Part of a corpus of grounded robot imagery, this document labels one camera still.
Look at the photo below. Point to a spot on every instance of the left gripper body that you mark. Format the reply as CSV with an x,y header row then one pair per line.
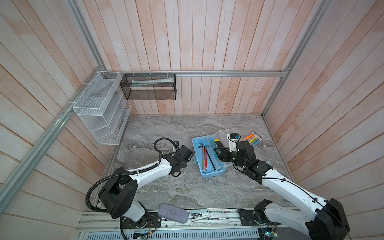
x,y
184,165

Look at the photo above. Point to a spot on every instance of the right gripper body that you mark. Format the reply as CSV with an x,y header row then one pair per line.
x,y
233,159

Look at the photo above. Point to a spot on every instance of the teal utility knife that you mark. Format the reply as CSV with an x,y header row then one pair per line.
x,y
214,146

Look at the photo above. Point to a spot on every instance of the black hex key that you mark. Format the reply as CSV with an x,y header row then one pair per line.
x,y
209,158

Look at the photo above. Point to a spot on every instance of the red handled hex key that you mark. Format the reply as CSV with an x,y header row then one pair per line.
x,y
206,160

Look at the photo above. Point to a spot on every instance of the blue plastic tool box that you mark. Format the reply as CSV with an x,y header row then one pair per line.
x,y
198,159

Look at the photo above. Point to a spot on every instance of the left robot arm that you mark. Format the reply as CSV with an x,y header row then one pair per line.
x,y
119,189

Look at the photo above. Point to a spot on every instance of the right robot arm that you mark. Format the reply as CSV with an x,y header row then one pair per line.
x,y
316,217

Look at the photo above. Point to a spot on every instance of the pack of coloured markers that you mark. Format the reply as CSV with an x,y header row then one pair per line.
x,y
253,139

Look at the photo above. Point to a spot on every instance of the grey fabric pouch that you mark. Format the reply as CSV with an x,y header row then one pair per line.
x,y
173,213

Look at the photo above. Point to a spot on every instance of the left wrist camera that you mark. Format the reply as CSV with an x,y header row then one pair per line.
x,y
176,144

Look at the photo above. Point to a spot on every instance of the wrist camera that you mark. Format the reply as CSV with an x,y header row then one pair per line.
x,y
176,144
233,140

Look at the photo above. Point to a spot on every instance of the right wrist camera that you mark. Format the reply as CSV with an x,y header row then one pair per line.
x,y
233,140

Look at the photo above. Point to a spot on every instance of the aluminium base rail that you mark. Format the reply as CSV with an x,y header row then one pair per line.
x,y
216,224

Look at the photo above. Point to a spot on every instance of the black mesh wall basket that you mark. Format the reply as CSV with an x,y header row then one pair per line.
x,y
149,87

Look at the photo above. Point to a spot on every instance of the white wire mesh shelf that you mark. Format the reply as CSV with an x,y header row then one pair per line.
x,y
103,109

